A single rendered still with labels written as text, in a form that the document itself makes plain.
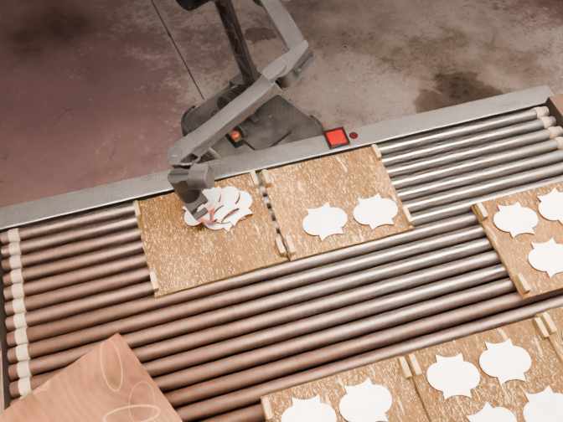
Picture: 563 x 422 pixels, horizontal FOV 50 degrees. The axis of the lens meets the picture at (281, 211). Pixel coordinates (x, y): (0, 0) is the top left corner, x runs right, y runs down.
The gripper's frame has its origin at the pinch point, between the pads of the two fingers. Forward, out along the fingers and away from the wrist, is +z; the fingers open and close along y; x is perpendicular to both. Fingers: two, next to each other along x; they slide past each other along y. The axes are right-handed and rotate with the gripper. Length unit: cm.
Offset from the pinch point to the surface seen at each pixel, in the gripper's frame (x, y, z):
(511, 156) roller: -97, -34, 37
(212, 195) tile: -5.7, 3.4, 0.5
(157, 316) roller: 29.0, -19.0, 2.9
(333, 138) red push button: -52, 5, 17
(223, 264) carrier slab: 4.9, -16.1, 6.5
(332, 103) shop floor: -101, 100, 108
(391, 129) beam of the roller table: -72, -2, 24
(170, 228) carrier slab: 10.9, 3.7, 1.1
